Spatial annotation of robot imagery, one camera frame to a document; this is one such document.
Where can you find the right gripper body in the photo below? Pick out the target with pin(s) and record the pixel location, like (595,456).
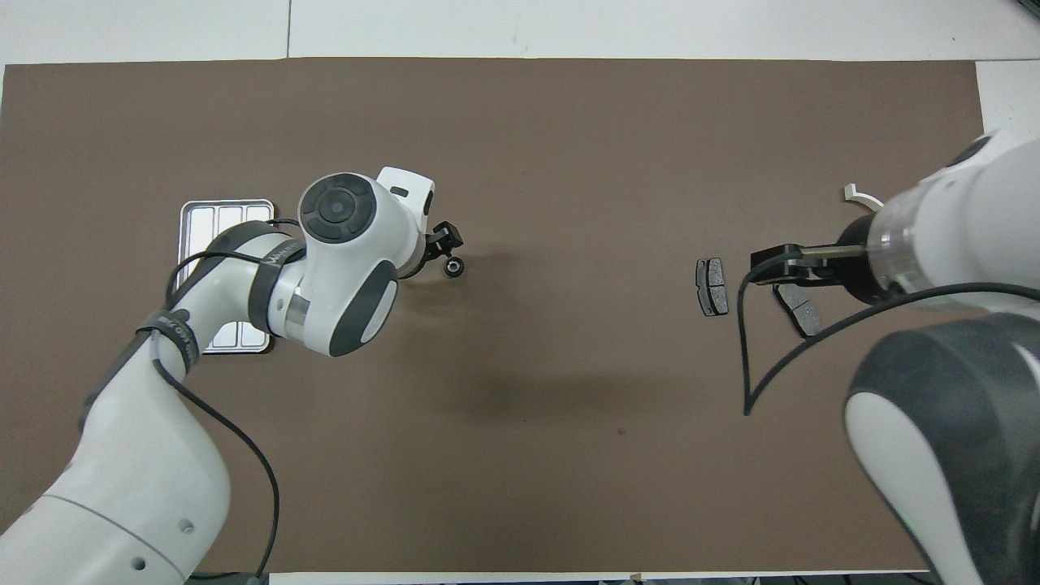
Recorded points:
(857,260)

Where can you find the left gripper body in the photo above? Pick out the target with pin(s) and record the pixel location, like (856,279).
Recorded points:
(410,199)

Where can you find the large black bearing gear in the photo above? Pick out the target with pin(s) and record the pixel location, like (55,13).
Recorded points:
(453,266)

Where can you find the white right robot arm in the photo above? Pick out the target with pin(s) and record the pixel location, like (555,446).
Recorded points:
(975,211)

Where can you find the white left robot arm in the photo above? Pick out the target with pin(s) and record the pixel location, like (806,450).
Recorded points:
(122,487)

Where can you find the silver metal tray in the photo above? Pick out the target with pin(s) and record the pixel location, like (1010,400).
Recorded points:
(236,218)

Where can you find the long dark brake pad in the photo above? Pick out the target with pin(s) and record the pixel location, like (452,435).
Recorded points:
(804,317)

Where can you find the short dark brake pad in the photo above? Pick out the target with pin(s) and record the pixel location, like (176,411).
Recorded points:
(712,287)

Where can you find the brown table mat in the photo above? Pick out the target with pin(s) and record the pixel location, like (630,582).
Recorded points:
(569,122)

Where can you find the white semicircular bracket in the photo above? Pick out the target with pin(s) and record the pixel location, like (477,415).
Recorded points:
(850,192)

